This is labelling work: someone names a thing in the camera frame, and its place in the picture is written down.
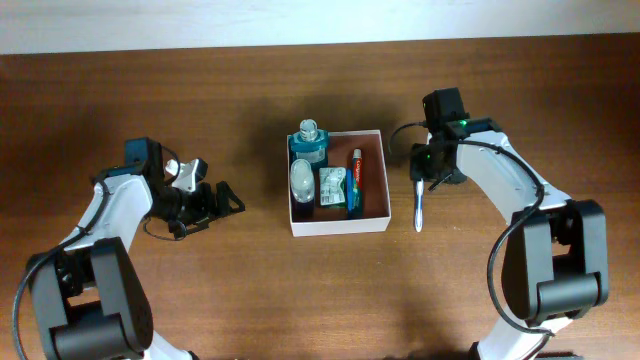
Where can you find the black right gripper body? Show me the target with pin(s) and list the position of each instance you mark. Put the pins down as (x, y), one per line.
(426, 163)

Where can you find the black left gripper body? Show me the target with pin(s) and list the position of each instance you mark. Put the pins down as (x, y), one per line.
(186, 208)

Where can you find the blue and white toothbrush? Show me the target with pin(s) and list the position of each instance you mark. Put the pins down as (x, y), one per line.
(418, 214)

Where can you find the clear pump soap bottle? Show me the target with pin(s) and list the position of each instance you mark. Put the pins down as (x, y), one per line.
(302, 186)

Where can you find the green Colgate toothpaste tube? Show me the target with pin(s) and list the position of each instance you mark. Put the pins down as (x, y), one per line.
(356, 207)

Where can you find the blue disposable razor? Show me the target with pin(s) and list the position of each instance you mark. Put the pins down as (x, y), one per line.
(350, 194)

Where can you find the blue Listerine mouthwash bottle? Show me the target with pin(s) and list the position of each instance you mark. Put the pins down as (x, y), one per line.
(309, 143)

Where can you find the green and white soap packet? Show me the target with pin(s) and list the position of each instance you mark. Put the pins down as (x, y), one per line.
(332, 186)

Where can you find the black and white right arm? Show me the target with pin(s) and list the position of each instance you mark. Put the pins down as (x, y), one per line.
(549, 267)

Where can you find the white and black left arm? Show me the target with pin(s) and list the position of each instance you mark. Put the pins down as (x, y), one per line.
(87, 297)

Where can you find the white cardboard box, pink inside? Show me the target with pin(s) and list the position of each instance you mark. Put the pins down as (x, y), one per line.
(376, 207)

